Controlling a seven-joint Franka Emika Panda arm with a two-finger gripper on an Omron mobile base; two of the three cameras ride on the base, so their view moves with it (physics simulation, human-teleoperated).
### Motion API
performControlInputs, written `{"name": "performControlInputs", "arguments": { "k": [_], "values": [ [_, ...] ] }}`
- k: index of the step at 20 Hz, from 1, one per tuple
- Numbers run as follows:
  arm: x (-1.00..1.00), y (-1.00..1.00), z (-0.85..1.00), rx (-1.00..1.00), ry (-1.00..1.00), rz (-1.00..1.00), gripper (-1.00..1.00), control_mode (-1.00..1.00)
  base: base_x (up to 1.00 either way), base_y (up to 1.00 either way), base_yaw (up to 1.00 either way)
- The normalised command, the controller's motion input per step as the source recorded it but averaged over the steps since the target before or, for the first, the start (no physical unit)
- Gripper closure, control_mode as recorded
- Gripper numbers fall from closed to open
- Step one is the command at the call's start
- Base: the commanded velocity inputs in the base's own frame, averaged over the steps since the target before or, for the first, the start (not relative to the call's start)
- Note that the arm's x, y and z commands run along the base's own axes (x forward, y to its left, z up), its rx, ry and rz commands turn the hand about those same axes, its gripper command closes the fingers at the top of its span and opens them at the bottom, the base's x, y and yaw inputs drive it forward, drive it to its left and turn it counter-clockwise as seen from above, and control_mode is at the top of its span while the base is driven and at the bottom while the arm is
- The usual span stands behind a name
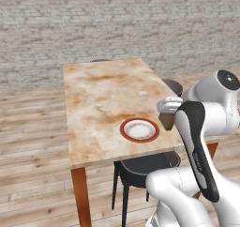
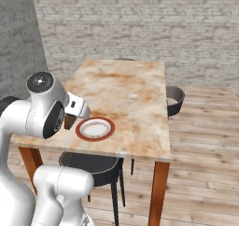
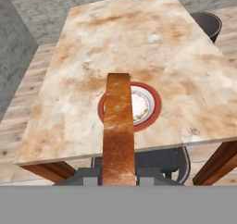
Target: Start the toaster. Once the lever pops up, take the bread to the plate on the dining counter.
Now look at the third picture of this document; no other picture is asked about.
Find dark grey chair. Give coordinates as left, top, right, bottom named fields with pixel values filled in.
left=189, top=11, right=223, bottom=44
left=91, top=146, right=192, bottom=186

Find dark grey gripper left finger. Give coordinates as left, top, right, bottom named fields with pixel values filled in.
left=54, top=168, right=104, bottom=187

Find white plate with red rim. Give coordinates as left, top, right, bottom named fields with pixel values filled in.
left=97, top=81, right=163, bottom=133

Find marble dining table, wooden legs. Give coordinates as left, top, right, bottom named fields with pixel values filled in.
left=13, top=0, right=237, bottom=187

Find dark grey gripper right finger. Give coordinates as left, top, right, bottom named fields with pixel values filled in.
left=134, top=168, right=183, bottom=187

